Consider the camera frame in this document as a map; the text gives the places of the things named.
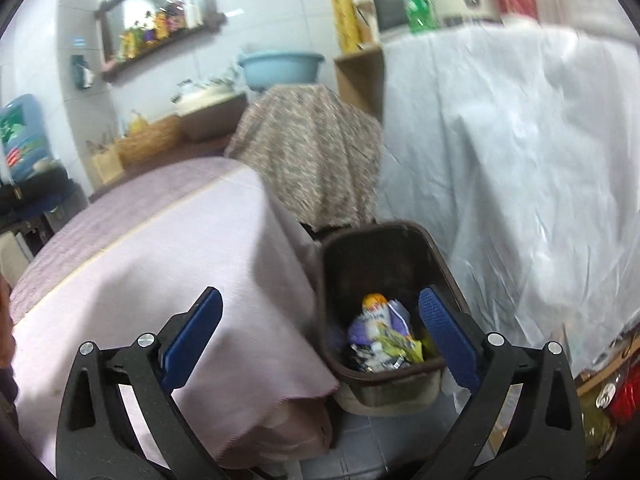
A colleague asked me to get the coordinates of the black bag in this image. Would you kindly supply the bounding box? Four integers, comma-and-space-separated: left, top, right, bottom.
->
0, 167, 88, 231

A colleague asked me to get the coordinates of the light blue plastic basin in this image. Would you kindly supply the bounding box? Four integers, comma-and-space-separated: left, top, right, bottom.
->
237, 51, 326, 88

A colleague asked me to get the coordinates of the yellow green wrapper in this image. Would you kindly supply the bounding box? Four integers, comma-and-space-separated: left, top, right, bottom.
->
372, 322, 425, 365

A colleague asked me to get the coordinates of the brown pot with white lid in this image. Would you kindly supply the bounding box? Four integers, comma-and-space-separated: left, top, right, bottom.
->
175, 82, 249, 142

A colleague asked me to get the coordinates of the green plastic bottle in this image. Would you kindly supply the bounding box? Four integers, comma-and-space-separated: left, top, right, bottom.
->
404, 0, 438, 35

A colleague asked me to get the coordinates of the wooden utensil box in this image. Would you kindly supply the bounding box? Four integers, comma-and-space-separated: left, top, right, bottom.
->
87, 132, 125, 184

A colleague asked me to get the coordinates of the yellow roll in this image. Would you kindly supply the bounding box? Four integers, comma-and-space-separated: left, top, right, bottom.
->
330, 0, 363, 53

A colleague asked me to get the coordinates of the wooden cabinet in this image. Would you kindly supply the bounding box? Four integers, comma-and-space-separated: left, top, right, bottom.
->
334, 42, 386, 123

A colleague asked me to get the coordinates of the floral patterned cloth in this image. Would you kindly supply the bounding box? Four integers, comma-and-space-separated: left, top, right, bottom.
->
225, 84, 385, 228

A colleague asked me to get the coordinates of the blue water jug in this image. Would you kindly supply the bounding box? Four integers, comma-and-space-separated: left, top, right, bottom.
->
0, 94, 48, 181

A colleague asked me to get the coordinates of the purple wrapper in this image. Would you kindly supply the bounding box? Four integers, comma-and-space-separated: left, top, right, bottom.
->
387, 300, 413, 337

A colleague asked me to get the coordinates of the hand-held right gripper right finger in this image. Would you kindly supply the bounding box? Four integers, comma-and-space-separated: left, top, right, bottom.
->
415, 285, 588, 480

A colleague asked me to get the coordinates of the brown plastic trash bin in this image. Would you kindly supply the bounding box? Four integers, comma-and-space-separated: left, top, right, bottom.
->
315, 220, 473, 408

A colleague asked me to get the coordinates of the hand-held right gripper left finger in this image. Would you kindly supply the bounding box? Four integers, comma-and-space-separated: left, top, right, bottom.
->
55, 286, 236, 480

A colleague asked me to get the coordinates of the wooden framed wall mirror shelf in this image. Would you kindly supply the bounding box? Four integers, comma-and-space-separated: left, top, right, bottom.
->
95, 0, 228, 83

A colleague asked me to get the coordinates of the white microwave oven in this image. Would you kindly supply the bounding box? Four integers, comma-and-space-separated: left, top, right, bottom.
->
370, 0, 426, 41

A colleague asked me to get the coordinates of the teal wall holder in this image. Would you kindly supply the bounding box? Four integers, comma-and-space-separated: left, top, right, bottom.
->
70, 54, 97, 90

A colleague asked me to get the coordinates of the red plastic packet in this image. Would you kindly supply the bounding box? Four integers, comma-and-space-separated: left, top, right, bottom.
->
609, 360, 640, 423

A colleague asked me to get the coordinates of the wicker basket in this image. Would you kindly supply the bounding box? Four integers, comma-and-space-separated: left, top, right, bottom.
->
116, 115, 182, 165

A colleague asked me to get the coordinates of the black and white wrapper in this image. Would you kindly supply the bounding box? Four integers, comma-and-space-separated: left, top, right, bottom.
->
347, 342, 406, 373

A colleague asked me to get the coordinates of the pink tablecloth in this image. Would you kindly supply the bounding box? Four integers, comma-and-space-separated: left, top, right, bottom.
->
10, 156, 341, 466

